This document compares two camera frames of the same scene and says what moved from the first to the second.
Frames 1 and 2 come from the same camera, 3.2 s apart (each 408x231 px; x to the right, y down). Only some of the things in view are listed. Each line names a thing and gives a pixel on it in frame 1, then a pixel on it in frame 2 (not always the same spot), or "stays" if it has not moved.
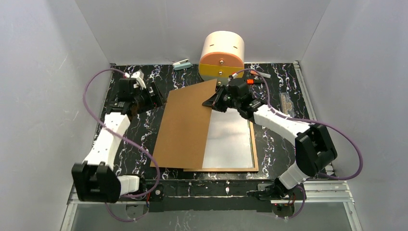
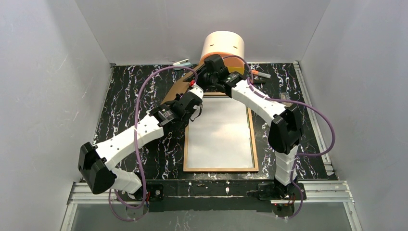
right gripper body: (221, 97) -> (210, 84)
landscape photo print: (228, 144) stays
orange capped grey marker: (263, 74) stays
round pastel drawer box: (222, 55) stays
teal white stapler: (181, 65) stays
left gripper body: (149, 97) -> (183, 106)
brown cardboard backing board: (183, 137) -> (181, 85)
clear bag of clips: (287, 105) stays
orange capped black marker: (253, 82) stays
